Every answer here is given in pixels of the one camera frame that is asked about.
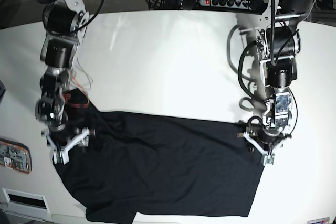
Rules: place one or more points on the black T-shirt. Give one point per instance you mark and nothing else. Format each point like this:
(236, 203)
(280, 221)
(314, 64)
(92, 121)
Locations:
(157, 165)

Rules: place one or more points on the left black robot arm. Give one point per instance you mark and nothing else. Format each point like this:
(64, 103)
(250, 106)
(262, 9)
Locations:
(277, 43)

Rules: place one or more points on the sticker at bottom right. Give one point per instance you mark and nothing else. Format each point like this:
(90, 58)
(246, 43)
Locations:
(325, 220)

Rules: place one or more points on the white power strip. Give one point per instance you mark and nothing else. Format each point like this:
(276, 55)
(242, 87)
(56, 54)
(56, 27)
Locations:
(235, 4)

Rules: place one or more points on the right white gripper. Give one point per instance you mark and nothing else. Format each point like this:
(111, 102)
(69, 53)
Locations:
(64, 138)

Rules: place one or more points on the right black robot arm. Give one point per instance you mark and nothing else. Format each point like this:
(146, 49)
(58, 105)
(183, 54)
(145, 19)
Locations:
(65, 23)

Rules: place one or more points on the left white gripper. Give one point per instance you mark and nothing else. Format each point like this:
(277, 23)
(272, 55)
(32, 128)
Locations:
(257, 140)

